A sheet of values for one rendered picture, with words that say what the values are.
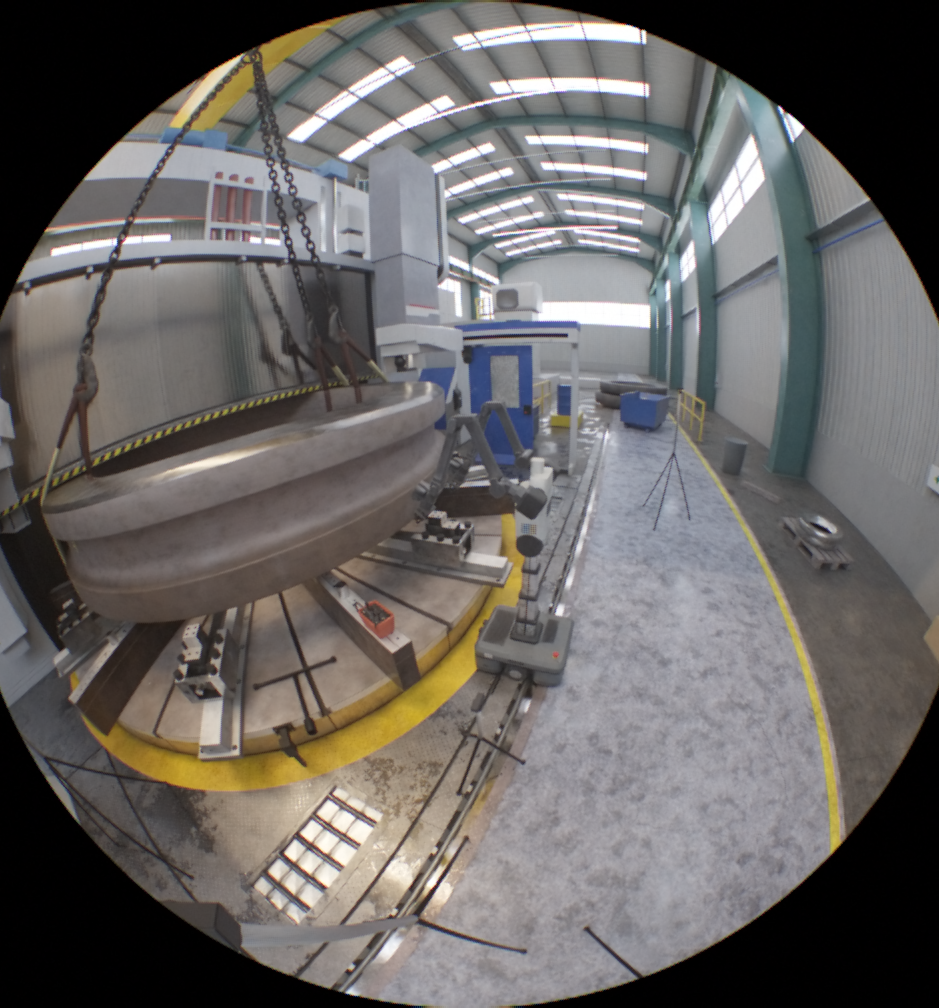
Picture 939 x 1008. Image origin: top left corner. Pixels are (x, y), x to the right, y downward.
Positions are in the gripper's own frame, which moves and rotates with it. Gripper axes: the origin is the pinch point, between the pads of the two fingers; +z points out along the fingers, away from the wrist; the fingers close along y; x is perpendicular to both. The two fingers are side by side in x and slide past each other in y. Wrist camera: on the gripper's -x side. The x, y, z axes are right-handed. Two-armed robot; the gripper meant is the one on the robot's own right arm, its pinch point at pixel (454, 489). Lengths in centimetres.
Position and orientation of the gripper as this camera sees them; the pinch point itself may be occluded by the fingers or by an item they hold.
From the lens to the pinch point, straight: 233.6
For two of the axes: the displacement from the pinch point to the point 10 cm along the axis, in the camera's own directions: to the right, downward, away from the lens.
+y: -3.8, 4.1, -8.3
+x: 8.3, 5.5, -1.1
